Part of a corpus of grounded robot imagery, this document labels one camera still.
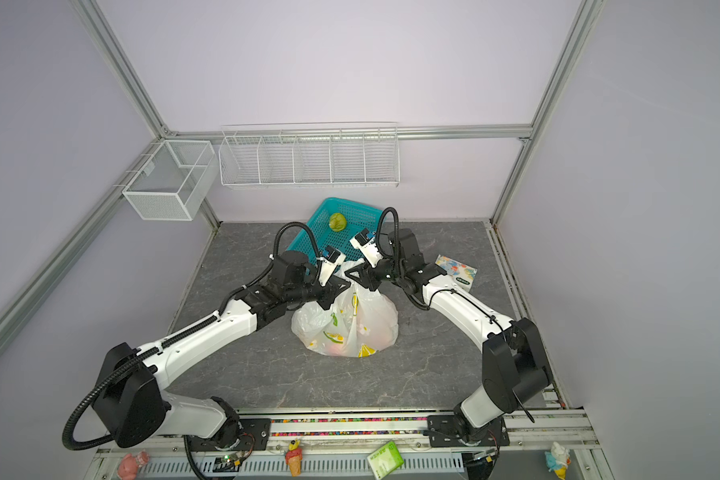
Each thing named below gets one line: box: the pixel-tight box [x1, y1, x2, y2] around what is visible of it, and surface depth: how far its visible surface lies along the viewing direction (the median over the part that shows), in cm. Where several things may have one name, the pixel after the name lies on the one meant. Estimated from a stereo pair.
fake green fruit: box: [329, 212, 347, 232], surface depth 118 cm
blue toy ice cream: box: [544, 442, 572, 480], surface depth 69 cm
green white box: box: [367, 441, 405, 480], surface depth 70 cm
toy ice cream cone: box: [286, 438, 303, 477], surface depth 71 cm
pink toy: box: [118, 449, 150, 480], surface depth 70 cm
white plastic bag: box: [291, 259, 399, 358], surface depth 84 cm
